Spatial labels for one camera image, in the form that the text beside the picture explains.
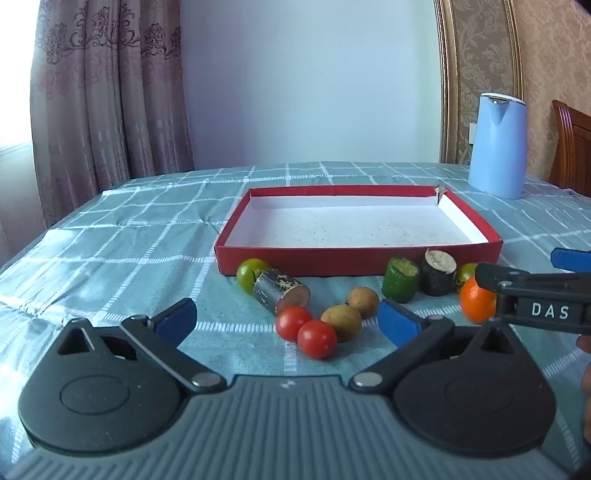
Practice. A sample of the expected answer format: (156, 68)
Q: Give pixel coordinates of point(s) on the orange mandarin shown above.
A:
(476, 302)

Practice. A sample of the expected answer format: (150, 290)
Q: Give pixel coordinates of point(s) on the red cherry tomato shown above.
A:
(316, 340)
(291, 321)

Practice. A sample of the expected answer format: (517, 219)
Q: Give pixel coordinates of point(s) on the wooden chair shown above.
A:
(572, 147)

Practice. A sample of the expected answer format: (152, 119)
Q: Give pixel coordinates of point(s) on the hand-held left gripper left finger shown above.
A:
(178, 321)

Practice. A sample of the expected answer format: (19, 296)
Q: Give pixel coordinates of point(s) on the brown kiwi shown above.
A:
(363, 301)
(342, 323)

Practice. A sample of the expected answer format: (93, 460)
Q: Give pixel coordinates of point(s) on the brown kiwi front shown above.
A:
(342, 323)

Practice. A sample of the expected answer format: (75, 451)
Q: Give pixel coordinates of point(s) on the light blue kettle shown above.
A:
(496, 147)

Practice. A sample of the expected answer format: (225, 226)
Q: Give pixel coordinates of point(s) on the person's right hand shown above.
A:
(587, 383)

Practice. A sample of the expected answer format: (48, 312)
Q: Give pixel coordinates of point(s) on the gold wall frame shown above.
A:
(450, 92)

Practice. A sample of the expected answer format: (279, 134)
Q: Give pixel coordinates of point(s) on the white wall socket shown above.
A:
(472, 134)

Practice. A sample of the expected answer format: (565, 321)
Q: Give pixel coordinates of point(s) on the brown kiwi back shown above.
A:
(363, 301)

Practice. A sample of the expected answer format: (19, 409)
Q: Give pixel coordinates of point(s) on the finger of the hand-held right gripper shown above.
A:
(572, 259)
(498, 279)

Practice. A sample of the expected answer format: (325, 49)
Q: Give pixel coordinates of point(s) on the dark cucumber piece red end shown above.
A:
(277, 288)

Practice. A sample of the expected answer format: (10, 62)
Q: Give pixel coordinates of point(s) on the green cucumber piece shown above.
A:
(399, 281)

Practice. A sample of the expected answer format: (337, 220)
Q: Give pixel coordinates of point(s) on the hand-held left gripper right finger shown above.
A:
(397, 323)

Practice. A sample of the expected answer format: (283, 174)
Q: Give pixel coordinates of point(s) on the red cardboard box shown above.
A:
(346, 226)

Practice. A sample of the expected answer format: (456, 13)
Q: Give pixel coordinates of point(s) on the patterned pink curtain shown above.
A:
(115, 101)

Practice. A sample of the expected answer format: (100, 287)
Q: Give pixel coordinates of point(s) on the green tomato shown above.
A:
(248, 272)
(466, 272)

